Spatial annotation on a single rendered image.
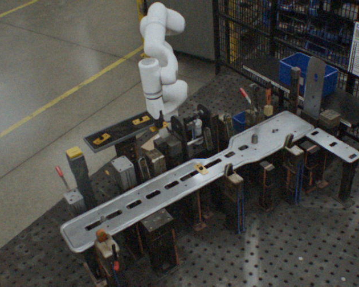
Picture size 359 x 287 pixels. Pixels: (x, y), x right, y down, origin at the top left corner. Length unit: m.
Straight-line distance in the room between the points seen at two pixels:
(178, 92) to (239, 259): 0.93
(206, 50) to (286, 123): 2.55
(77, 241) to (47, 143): 2.45
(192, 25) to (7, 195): 2.50
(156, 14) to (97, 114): 2.58
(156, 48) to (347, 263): 1.29
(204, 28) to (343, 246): 3.06
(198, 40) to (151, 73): 3.03
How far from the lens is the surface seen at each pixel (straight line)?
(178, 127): 2.20
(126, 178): 2.09
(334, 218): 2.37
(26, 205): 3.73
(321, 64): 2.35
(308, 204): 2.42
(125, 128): 2.21
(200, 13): 4.69
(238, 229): 2.25
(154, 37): 1.98
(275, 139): 2.32
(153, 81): 1.87
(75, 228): 2.00
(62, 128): 4.45
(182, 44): 5.03
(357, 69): 2.60
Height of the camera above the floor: 2.43
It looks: 38 degrees down
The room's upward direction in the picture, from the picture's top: 7 degrees counter-clockwise
